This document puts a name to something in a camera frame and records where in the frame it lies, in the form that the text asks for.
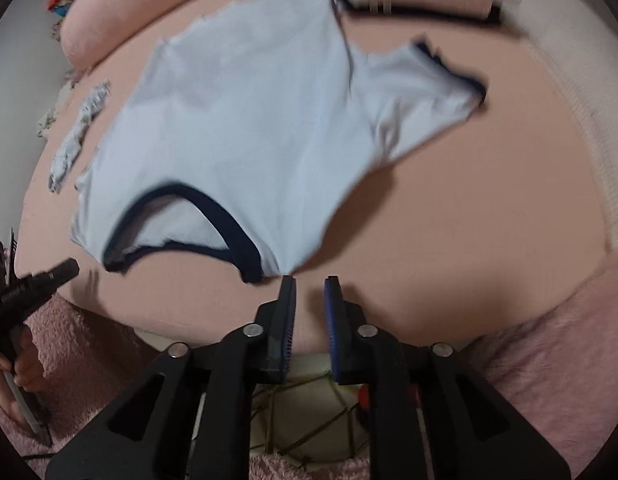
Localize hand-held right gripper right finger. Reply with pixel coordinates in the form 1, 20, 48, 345
323, 275, 572, 480

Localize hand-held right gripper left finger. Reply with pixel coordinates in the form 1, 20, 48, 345
45, 275, 298, 480

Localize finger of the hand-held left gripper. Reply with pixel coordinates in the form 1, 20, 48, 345
31, 258, 80, 297

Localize light blue navy-trimmed t-shirt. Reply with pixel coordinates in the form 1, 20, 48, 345
69, 0, 490, 286

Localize pile of pale clothes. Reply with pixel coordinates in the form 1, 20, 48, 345
36, 67, 84, 138

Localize person's left hand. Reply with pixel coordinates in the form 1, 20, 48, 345
0, 335, 46, 426

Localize grey patterned garment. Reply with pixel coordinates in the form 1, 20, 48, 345
48, 79, 113, 195

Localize round bed with pink sheet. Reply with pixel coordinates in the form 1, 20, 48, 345
14, 0, 618, 356

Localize pink pillow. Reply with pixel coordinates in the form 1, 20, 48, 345
61, 0, 250, 68

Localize pale checked blanket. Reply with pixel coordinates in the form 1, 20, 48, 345
499, 0, 618, 251

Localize gold wire frame stool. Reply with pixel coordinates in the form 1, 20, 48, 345
249, 352, 370, 461

